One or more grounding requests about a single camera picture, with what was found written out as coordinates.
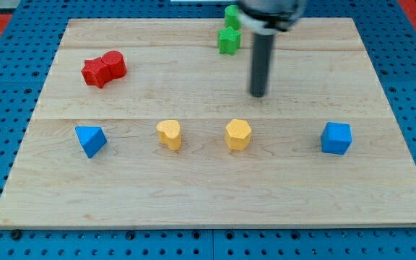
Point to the blue cube block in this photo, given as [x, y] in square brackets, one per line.
[336, 138]

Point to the red cylinder block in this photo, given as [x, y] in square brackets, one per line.
[114, 60]

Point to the green star block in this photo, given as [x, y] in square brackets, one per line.
[228, 40]

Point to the green round block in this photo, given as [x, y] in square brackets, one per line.
[231, 13]

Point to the light wooden board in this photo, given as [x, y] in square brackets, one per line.
[320, 73]

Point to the yellow hexagon block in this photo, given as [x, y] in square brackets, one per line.
[238, 134]

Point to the yellow heart block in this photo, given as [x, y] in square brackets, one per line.
[169, 133]

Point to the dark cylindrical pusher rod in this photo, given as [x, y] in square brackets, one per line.
[260, 62]

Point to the blue triangle block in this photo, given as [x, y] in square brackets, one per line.
[91, 138]

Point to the grey robot arm end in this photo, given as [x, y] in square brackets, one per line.
[268, 17]

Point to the red star block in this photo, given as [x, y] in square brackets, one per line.
[96, 72]

